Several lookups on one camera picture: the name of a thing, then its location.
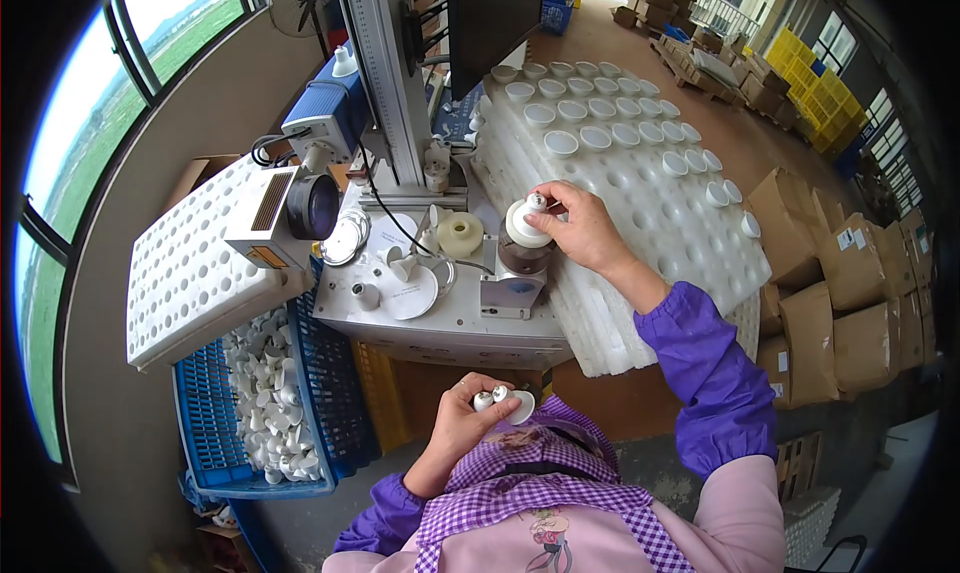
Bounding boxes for round white disc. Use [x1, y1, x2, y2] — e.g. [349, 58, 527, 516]
[366, 212, 420, 258]
[381, 264, 441, 321]

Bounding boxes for person's left fingers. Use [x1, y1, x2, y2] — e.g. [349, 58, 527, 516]
[448, 372, 513, 396]

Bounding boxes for person's right thumb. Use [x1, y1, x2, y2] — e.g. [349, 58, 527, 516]
[523, 211, 560, 241]

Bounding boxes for grey metal machine base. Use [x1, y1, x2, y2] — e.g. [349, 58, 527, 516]
[312, 156, 577, 373]

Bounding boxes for person's body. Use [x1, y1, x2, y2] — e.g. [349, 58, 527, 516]
[322, 395, 789, 573]

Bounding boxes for large window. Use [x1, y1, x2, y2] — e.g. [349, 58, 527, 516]
[13, 0, 265, 493]

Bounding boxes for white fitting on machine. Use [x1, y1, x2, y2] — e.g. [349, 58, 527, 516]
[423, 138, 453, 194]

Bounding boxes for stack of brown cardboard boxes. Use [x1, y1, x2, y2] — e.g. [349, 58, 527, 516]
[745, 166, 940, 411]

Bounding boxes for rows of white lamp cups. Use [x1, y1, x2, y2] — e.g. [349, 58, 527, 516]
[490, 60, 763, 240]

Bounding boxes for person's right hand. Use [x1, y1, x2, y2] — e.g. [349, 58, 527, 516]
[523, 180, 639, 276]

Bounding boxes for row of windows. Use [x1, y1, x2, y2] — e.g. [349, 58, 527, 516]
[813, 9, 930, 216]

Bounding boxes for black standing fan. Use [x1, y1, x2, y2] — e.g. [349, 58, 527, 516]
[265, 0, 340, 58]

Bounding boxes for black monitor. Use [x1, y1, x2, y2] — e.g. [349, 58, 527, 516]
[447, 0, 547, 102]

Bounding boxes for white foam tray with holes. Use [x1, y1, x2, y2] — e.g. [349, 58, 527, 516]
[125, 153, 316, 373]

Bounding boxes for blue white laser marker head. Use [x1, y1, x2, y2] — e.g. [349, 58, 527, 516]
[223, 61, 374, 272]

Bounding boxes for stack of round metal lids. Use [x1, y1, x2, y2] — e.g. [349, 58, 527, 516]
[320, 207, 373, 267]

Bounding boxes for small blue crate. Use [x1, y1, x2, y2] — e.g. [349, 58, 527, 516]
[539, 0, 577, 37]

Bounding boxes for yellow plastic crate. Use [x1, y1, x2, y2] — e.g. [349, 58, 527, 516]
[351, 339, 412, 456]

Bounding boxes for person's left thumb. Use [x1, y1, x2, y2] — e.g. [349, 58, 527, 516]
[477, 399, 524, 435]

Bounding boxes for stack of white foam trays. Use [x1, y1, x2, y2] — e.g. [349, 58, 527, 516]
[471, 61, 774, 380]

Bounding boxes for stack of yellow crates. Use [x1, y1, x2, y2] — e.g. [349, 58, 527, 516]
[763, 24, 869, 156]

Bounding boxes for grey metal machine column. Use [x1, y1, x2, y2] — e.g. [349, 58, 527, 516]
[333, 0, 438, 193]

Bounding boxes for cream plastic ring part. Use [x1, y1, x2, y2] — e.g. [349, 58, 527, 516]
[436, 211, 486, 258]

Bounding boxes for blue plastic crate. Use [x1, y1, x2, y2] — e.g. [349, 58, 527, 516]
[171, 286, 381, 501]

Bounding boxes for grey cylinder fixture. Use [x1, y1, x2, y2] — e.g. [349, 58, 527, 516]
[480, 231, 561, 321]

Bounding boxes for pile of white lamp parts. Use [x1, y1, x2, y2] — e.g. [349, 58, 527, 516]
[220, 308, 329, 486]

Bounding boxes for person's left hand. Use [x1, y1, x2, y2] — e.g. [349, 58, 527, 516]
[427, 372, 524, 473]

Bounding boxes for black cable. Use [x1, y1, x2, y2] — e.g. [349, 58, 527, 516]
[357, 141, 498, 276]

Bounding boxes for pallet of cartons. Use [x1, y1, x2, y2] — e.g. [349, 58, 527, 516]
[610, 0, 805, 128]

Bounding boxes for open cardboard box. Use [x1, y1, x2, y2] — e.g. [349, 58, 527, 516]
[163, 153, 243, 213]

